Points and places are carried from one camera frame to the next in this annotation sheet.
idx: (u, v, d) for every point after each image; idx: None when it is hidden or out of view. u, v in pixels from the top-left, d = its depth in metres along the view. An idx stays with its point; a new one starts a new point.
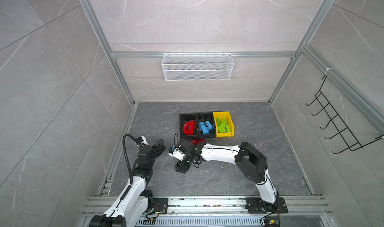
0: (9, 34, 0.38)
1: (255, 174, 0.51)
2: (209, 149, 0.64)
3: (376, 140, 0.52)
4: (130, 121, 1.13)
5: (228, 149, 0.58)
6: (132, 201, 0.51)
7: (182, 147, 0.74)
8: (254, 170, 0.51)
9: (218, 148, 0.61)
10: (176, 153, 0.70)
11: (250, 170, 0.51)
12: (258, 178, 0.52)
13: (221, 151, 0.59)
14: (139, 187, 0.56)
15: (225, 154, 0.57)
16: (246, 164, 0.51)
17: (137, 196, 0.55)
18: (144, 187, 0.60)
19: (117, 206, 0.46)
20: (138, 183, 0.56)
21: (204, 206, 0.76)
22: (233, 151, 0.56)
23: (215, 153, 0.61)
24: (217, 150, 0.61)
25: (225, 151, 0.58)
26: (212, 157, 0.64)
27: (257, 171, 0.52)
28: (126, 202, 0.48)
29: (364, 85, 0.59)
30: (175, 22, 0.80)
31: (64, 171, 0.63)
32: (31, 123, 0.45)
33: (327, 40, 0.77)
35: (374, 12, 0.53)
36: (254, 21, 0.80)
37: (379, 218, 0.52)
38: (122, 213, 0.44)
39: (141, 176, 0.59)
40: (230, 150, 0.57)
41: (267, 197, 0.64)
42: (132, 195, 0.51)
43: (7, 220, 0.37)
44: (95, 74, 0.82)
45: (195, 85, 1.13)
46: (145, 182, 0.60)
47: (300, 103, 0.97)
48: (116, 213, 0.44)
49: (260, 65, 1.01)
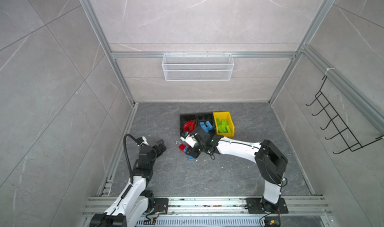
0: (9, 34, 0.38)
1: (275, 175, 0.49)
2: (227, 142, 0.62)
3: (376, 140, 0.52)
4: (130, 121, 1.13)
5: (247, 144, 0.56)
6: (132, 200, 0.51)
7: (197, 136, 0.72)
8: (274, 170, 0.49)
9: (237, 142, 0.59)
10: (188, 138, 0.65)
11: (271, 169, 0.48)
12: (276, 179, 0.50)
13: (240, 146, 0.57)
14: (139, 186, 0.57)
15: (244, 149, 0.55)
16: (268, 163, 0.49)
17: (137, 195, 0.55)
18: (144, 187, 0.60)
19: (118, 204, 0.46)
20: (139, 182, 0.57)
21: (204, 206, 0.76)
22: (253, 147, 0.53)
23: (234, 146, 0.58)
24: (235, 144, 0.59)
25: (244, 146, 0.56)
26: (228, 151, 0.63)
27: (277, 173, 0.49)
28: (126, 201, 0.48)
29: (364, 85, 0.59)
30: (175, 22, 0.80)
31: (64, 171, 0.63)
32: (31, 123, 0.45)
33: (327, 40, 0.77)
35: (374, 12, 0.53)
36: (254, 21, 0.80)
37: (379, 218, 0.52)
38: (122, 211, 0.44)
39: (141, 176, 0.59)
40: (249, 146, 0.54)
41: (270, 196, 0.64)
42: (132, 194, 0.51)
43: (7, 220, 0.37)
44: (95, 74, 0.82)
45: (195, 85, 1.13)
46: (145, 182, 0.61)
47: (300, 103, 0.97)
48: (116, 211, 0.44)
49: (260, 65, 1.01)
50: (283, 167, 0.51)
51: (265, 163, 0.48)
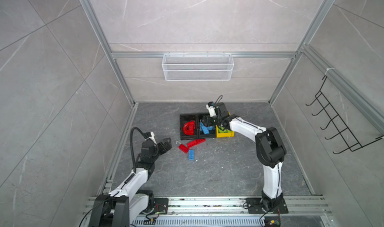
0: (9, 34, 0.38)
1: (266, 156, 0.55)
2: (239, 120, 0.70)
3: (376, 140, 0.52)
4: (130, 121, 1.13)
5: (254, 126, 0.62)
6: (134, 187, 0.52)
7: (218, 108, 0.80)
8: (268, 153, 0.55)
9: (247, 123, 0.65)
10: (211, 108, 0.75)
11: (265, 150, 0.54)
12: (266, 161, 0.56)
13: (248, 126, 0.63)
14: (141, 177, 0.57)
15: (251, 128, 0.61)
16: (265, 144, 0.55)
17: (139, 184, 0.56)
18: (145, 179, 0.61)
19: (121, 188, 0.48)
20: (141, 172, 0.58)
21: (204, 206, 0.76)
22: (259, 129, 0.59)
23: (244, 124, 0.65)
24: (244, 123, 0.66)
25: (252, 127, 0.62)
26: (237, 127, 0.69)
27: (270, 156, 0.55)
28: (128, 186, 0.49)
29: (364, 85, 0.59)
30: (175, 21, 0.79)
31: (64, 170, 0.63)
32: (31, 123, 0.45)
33: (327, 40, 0.77)
35: (374, 12, 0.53)
36: (254, 21, 0.80)
37: (379, 218, 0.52)
38: (124, 193, 0.46)
39: (143, 168, 0.61)
40: (256, 127, 0.61)
41: (268, 189, 0.66)
42: (135, 181, 0.53)
43: (7, 221, 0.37)
44: (95, 74, 0.82)
45: (195, 85, 1.13)
46: (147, 174, 0.62)
47: (301, 103, 0.97)
48: (120, 193, 0.45)
49: (260, 65, 1.01)
50: (279, 154, 0.56)
51: (262, 143, 0.54)
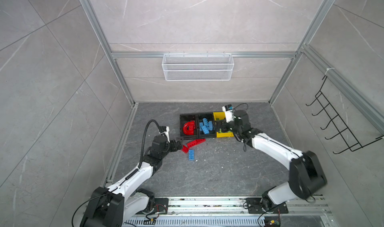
0: (9, 34, 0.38)
1: (305, 188, 0.44)
2: (264, 138, 0.60)
3: (376, 140, 0.52)
4: (130, 121, 1.13)
5: (286, 148, 0.52)
6: (134, 184, 0.51)
7: (239, 119, 0.69)
8: (307, 183, 0.44)
9: (275, 143, 0.56)
10: (228, 112, 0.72)
11: (304, 181, 0.44)
12: (304, 194, 0.45)
13: (278, 147, 0.53)
14: (144, 174, 0.56)
15: (282, 151, 0.51)
16: (303, 173, 0.45)
17: (141, 181, 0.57)
18: (149, 175, 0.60)
19: (120, 184, 0.47)
20: (145, 169, 0.56)
21: (204, 206, 0.76)
22: (293, 152, 0.49)
23: (272, 144, 0.56)
24: (272, 143, 0.56)
25: (282, 149, 0.52)
26: (263, 145, 0.59)
27: (309, 187, 0.45)
28: (128, 183, 0.48)
29: (364, 85, 0.59)
30: (175, 21, 0.79)
31: (64, 170, 0.63)
32: (31, 123, 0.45)
33: (327, 40, 0.77)
35: (374, 12, 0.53)
36: (254, 21, 0.80)
37: (379, 218, 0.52)
38: (122, 191, 0.45)
39: (149, 164, 0.59)
40: (288, 150, 0.51)
41: (276, 197, 0.63)
42: (136, 178, 0.52)
43: (7, 221, 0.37)
44: (95, 74, 0.82)
45: (195, 85, 1.13)
46: (152, 171, 0.61)
47: (301, 103, 0.97)
48: (118, 190, 0.45)
49: (260, 65, 1.01)
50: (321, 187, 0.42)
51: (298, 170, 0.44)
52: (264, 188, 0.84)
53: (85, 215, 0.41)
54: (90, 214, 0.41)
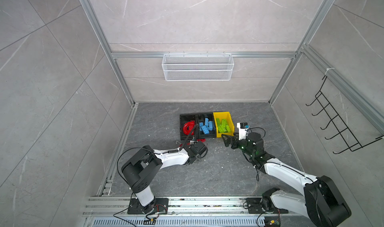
0: (9, 34, 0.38)
1: (324, 217, 0.41)
2: (276, 163, 0.58)
3: (376, 140, 0.52)
4: (130, 121, 1.13)
5: (299, 172, 0.51)
6: (172, 160, 0.56)
7: (255, 145, 0.67)
8: (326, 212, 0.42)
9: (288, 167, 0.54)
10: (243, 130, 0.83)
11: (322, 209, 0.42)
12: (325, 224, 0.42)
13: (290, 172, 0.52)
14: (181, 157, 0.61)
15: (295, 176, 0.50)
16: (320, 200, 0.42)
17: (178, 160, 0.61)
18: (183, 162, 0.64)
19: (163, 154, 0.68)
20: (183, 154, 0.61)
21: (204, 206, 0.76)
22: (306, 178, 0.47)
23: (285, 169, 0.54)
24: (285, 168, 0.55)
25: (295, 173, 0.51)
26: (276, 171, 0.58)
27: (329, 216, 0.41)
28: (167, 156, 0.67)
29: (363, 85, 0.60)
30: (174, 22, 0.80)
31: (64, 170, 0.63)
32: (31, 123, 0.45)
33: (327, 40, 0.77)
35: (374, 12, 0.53)
36: (254, 21, 0.80)
37: (379, 218, 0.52)
38: (161, 159, 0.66)
39: (187, 154, 0.63)
40: (302, 175, 0.49)
41: (278, 200, 0.62)
42: (174, 157, 0.56)
43: (7, 220, 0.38)
44: (95, 74, 0.82)
45: (195, 85, 1.13)
46: (185, 160, 0.65)
47: (301, 103, 0.97)
48: (159, 155, 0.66)
49: (260, 65, 1.01)
50: (341, 216, 0.42)
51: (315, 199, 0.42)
52: (263, 188, 0.81)
53: (130, 160, 0.49)
54: (133, 161, 0.48)
